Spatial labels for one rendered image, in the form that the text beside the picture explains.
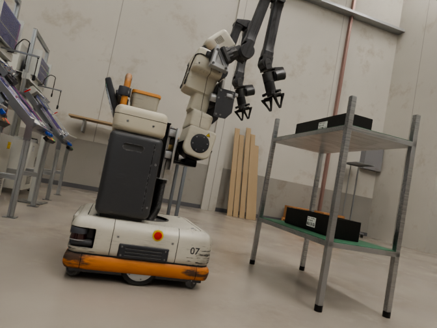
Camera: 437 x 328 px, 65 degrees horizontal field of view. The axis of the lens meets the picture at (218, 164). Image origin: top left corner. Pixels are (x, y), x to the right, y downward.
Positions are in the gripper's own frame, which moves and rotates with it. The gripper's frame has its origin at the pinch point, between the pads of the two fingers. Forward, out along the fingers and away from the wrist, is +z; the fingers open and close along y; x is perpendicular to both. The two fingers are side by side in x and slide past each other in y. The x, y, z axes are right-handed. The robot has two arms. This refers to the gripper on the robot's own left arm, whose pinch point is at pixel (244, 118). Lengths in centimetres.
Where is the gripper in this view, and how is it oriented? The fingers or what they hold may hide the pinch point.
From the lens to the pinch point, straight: 232.1
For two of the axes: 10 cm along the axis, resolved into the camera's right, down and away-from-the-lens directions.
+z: 2.0, 9.8, 0.8
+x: -9.1, 2.1, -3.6
